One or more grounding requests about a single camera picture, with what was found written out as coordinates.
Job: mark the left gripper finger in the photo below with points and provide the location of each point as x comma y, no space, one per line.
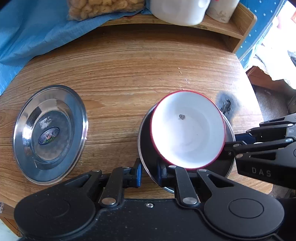
267,133

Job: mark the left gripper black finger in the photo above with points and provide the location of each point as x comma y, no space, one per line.
263,150

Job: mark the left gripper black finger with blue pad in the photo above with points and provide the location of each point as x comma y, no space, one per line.
107,190
202,188

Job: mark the stainless steel bowl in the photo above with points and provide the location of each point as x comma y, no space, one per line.
151,160

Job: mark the large white bowl red rim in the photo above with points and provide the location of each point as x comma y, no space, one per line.
187,129

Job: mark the stainless steel plate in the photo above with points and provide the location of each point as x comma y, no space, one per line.
50,134

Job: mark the wooden shelf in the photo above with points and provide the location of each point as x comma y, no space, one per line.
233,33

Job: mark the blue dotted curtain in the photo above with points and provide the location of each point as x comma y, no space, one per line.
265,11

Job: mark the white floral canister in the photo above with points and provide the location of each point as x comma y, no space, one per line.
222,10

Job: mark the bag of fried snacks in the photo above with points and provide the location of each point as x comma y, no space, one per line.
84,9

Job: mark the light blue cloth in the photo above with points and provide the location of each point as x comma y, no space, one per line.
32,28

